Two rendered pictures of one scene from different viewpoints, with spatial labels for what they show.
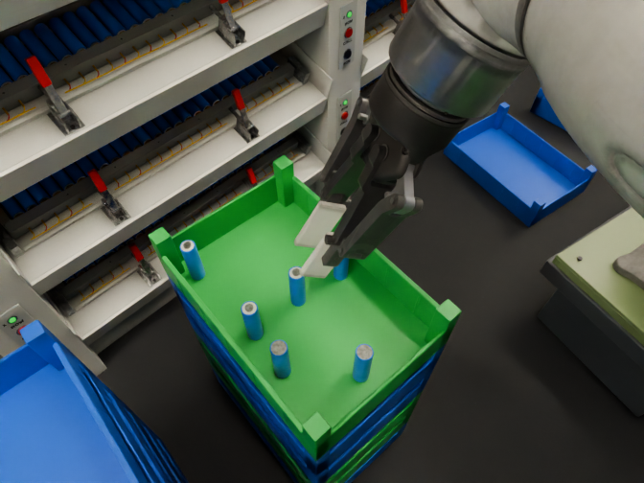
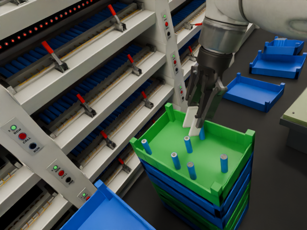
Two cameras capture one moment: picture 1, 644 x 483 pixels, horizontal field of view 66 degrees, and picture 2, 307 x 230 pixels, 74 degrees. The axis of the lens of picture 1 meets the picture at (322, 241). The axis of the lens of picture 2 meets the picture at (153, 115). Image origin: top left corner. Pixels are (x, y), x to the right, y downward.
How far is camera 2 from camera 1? 0.12 m
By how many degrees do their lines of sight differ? 15
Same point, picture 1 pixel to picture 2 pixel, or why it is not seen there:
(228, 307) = (164, 160)
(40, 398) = (105, 211)
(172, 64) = (120, 86)
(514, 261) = (266, 127)
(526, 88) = (244, 66)
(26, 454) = not seen: outside the picture
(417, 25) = (206, 28)
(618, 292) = not seen: outside the picture
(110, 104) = (103, 104)
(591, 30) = not seen: outside the picture
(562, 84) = (262, 14)
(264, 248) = (171, 137)
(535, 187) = (262, 98)
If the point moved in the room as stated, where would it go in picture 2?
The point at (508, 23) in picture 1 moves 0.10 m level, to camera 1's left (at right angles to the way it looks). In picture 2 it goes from (237, 12) to (180, 30)
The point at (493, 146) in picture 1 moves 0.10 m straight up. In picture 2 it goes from (240, 89) to (240, 76)
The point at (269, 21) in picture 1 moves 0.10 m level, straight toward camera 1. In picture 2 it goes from (148, 65) to (153, 75)
